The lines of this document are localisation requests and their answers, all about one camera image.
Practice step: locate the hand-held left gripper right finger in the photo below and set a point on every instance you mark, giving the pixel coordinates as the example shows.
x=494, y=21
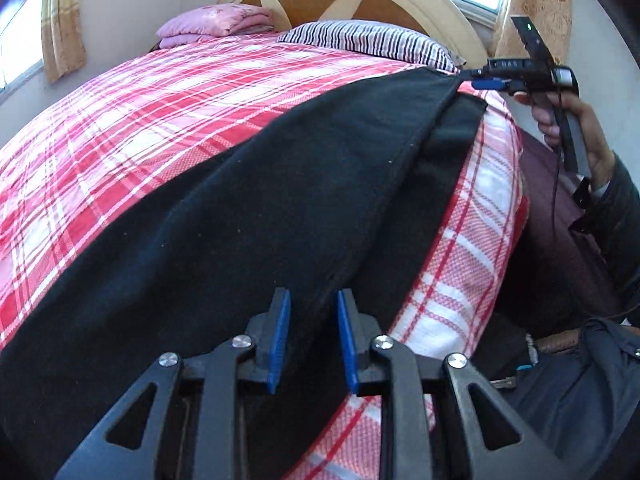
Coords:
x=347, y=340

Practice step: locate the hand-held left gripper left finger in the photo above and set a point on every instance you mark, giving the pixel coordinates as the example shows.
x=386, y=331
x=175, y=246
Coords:
x=280, y=340

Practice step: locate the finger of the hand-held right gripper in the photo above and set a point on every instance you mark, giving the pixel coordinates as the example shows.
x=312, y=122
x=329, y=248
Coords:
x=475, y=72
x=487, y=84

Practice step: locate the black pants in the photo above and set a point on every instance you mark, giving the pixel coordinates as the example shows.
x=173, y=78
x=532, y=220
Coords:
x=250, y=210

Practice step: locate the person's right hand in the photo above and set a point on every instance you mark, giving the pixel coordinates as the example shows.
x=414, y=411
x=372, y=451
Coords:
x=597, y=135

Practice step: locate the beige patterned curtain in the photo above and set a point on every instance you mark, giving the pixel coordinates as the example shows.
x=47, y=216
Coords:
x=62, y=35
x=545, y=0

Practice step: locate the cream and wood headboard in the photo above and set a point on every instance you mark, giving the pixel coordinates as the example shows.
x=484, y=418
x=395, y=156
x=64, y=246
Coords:
x=385, y=10

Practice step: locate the striped pillow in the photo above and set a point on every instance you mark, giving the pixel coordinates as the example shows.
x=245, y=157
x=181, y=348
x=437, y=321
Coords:
x=370, y=40

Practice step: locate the dark maroon cloth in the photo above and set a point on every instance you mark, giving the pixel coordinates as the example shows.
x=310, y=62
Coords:
x=555, y=270

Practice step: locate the brown wicker object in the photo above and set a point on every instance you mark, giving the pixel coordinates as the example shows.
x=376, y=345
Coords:
x=555, y=344

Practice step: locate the dark blue jacket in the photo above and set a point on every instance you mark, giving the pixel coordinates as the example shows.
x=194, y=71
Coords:
x=575, y=410

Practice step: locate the red plaid bed sheet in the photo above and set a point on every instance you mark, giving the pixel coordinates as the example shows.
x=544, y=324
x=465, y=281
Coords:
x=125, y=125

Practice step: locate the pink folded blanket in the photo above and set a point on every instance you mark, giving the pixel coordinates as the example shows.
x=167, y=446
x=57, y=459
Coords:
x=215, y=20

